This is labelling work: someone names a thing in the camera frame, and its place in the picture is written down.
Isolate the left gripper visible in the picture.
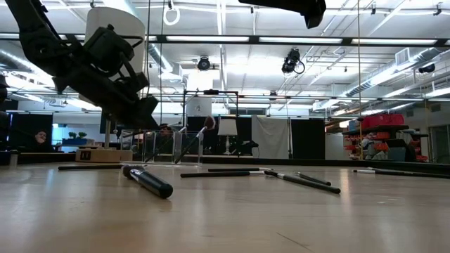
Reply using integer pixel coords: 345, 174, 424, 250
52, 65, 160, 130

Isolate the person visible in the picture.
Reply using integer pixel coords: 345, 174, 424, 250
33, 129, 50, 152
157, 122, 174, 136

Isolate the fluffy head makeup brush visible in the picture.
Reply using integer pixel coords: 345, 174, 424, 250
174, 115, 217, 165

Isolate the black partition panel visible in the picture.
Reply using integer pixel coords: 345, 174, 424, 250
8, 112, 54, 153

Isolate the small white shade lamp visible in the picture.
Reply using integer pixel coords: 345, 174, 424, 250
217, 118, 239, 156

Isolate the white shade wooden base lamp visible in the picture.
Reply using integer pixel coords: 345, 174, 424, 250
75, 6, 147, 164

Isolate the LED light bar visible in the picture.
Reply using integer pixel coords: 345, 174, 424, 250
165, 34, 250, 44
259, 36, 344, 45
350, 37, 439, 46

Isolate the black metal table frame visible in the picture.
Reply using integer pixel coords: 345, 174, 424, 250
0, 33, 450, 175

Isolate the clear acrylic brush organizer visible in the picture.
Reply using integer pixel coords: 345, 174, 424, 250
120, 129, 204, 166

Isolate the black desk device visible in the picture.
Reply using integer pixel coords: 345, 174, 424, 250
231, 139, 261, 157

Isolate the thick black handle makeup brush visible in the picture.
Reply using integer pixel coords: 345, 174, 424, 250
121, 164, 174, 200

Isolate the thin hanging cord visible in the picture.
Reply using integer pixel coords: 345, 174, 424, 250
356, 0, 364, 161

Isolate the grey backdrop cloth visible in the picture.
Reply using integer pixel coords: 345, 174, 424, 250
250, 115, 293, 160

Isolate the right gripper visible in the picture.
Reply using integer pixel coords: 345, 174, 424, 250
238, 0, 327, 30

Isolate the black ceiling camera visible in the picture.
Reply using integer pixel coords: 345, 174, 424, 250
281, 48, 306, 76

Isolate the red bin storage rack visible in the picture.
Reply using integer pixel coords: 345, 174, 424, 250
342, 112, 430, 164

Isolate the black backdrop panel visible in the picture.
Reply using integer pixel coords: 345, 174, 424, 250
290, 118, 326, 160

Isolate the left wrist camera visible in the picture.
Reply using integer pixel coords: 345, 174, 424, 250
83, 23, 136, 77

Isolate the white hanging ring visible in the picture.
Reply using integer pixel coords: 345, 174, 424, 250
162, 6, 181, 27

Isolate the white sign board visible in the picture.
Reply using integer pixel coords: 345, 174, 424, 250
186, 97, 213, 118

